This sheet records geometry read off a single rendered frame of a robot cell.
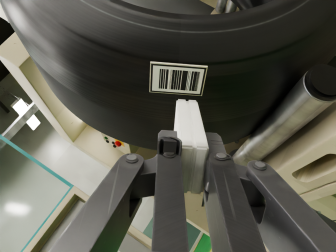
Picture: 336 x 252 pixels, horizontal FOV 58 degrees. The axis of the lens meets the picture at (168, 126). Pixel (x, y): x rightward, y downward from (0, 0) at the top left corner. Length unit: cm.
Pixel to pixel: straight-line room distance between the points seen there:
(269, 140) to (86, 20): 31
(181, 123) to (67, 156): 981
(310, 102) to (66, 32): 29
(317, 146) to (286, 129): 6
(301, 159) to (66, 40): 33
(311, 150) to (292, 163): 6
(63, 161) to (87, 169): 79
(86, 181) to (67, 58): 929
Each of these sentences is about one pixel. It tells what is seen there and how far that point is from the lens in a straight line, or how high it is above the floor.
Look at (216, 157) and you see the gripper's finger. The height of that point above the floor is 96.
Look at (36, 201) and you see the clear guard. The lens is 105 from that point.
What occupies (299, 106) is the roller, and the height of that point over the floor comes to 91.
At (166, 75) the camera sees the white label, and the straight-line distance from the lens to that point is 33.
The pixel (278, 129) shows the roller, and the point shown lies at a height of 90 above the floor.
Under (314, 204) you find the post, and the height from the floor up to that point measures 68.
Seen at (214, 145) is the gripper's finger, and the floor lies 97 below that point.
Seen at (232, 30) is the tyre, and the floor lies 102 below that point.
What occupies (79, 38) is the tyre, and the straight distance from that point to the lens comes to 37.
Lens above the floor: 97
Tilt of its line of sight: 9 degrees up
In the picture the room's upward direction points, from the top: 58 degrees counter-clockwise
